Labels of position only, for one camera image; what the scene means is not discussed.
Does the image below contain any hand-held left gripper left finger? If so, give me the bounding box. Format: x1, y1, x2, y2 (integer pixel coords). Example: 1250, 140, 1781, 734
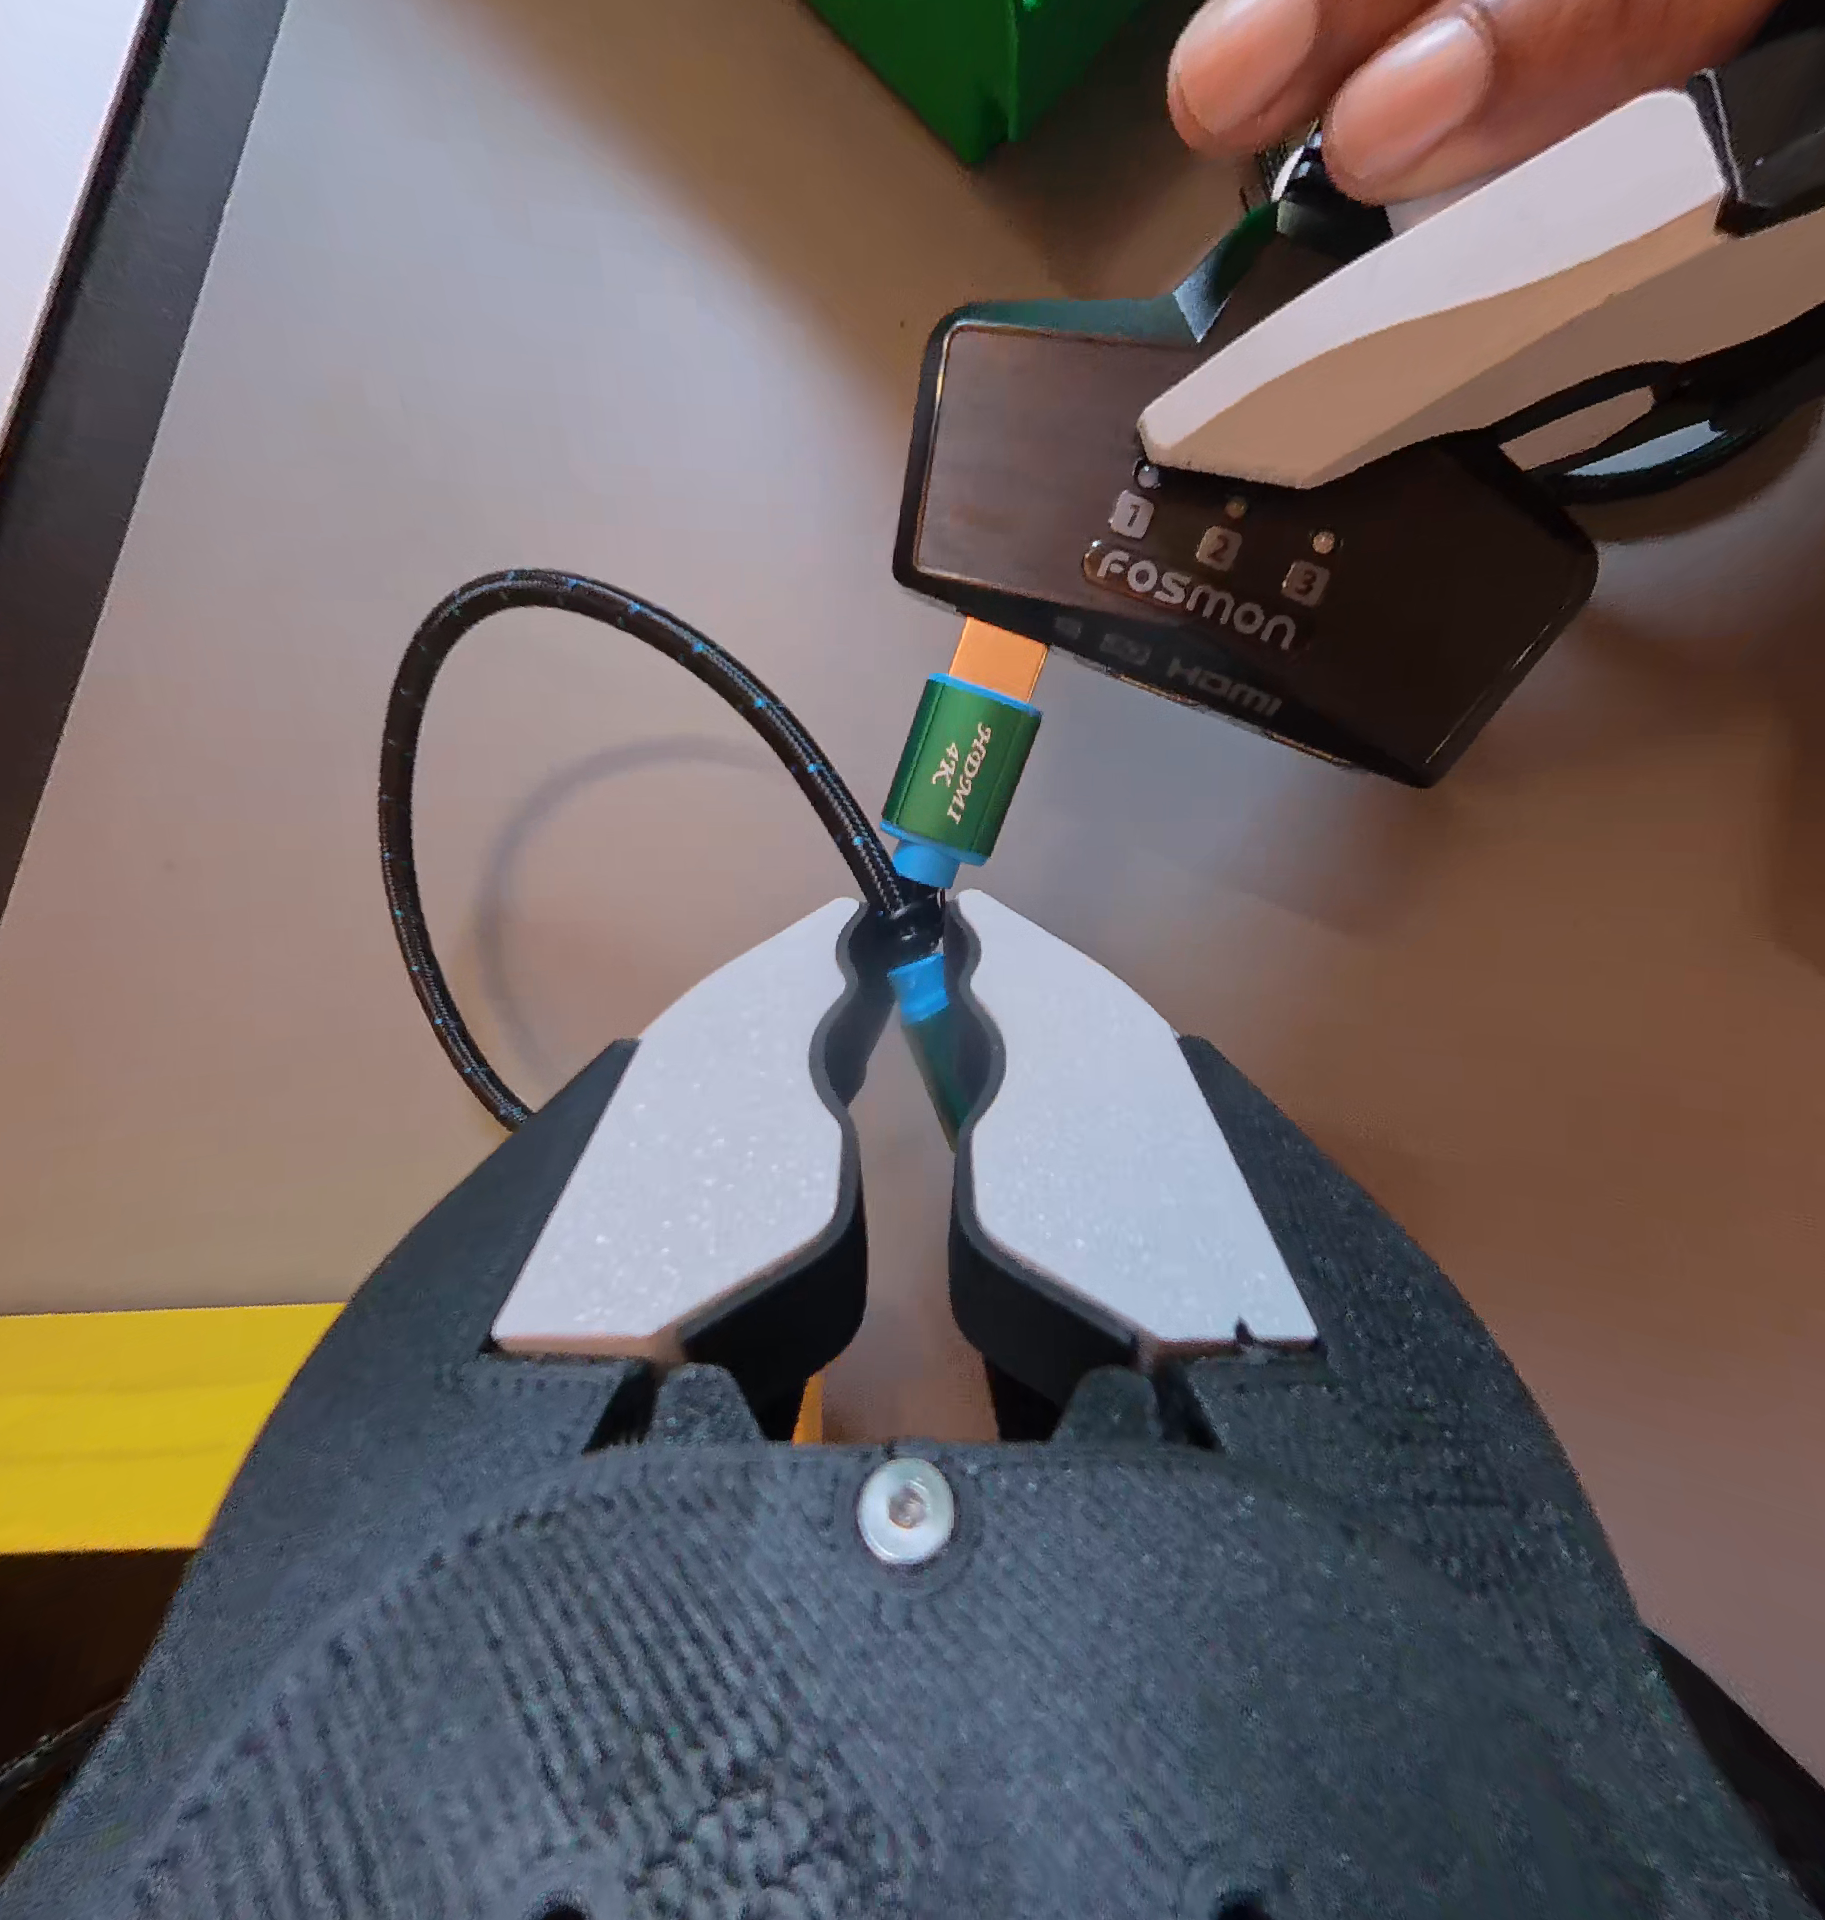
491, 892, 870, 1383

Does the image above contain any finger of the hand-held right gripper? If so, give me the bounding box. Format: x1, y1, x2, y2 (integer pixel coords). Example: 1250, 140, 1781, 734
1136, 88, 1745, 485

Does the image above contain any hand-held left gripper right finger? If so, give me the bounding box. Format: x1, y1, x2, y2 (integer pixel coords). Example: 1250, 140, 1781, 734
927, 892, 1321, 1383

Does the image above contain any black HDMI cable green plug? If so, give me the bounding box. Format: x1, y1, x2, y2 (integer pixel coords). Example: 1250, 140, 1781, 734
380, 568, 1052, 1137

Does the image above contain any black HDMI switch box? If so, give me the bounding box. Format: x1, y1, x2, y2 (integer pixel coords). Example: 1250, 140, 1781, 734
891, 298, 1600, 791

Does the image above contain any green plastic bin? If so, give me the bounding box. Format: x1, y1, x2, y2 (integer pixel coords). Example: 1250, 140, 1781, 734
806, 0, 1177, 169

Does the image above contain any yellow plastic bin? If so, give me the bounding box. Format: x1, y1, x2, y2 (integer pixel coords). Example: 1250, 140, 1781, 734
0, 1297, 833, 1562

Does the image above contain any person's right hand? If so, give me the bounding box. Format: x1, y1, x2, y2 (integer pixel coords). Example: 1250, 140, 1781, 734
1165, 0, 1791, 210

